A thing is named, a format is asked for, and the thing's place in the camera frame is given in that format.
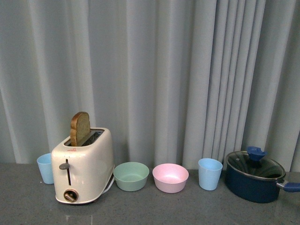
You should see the grey curtain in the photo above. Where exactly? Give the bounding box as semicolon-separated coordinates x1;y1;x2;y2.
0;0;300;172

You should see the green bowl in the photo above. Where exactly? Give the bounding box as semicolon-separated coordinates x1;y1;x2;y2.
113;162;150;192

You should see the dark blue saucepan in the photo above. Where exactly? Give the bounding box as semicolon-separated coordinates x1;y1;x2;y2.
225;163;300;203

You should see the light blue cup right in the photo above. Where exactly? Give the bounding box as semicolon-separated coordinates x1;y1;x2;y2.
198;158;223;191

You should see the light blue cup left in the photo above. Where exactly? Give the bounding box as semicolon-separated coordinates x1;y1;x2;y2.
37;153;54;184

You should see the cream two-slot toaster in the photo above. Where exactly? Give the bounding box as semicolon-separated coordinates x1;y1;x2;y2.
51;128;114;204

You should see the pink bowl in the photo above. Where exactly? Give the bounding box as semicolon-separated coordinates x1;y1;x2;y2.
152;163;189;194

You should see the light blue cup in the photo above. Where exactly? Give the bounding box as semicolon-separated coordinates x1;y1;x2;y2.
37;153;54;184
198;158;223;191

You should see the white toaster power cable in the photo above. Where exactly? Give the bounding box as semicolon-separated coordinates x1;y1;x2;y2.
102;177;115;194

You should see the brown bread slice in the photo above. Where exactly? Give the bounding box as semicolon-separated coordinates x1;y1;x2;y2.
70;112;90;147

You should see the glass pot lid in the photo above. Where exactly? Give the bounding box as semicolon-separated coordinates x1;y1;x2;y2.
226;146;285;180

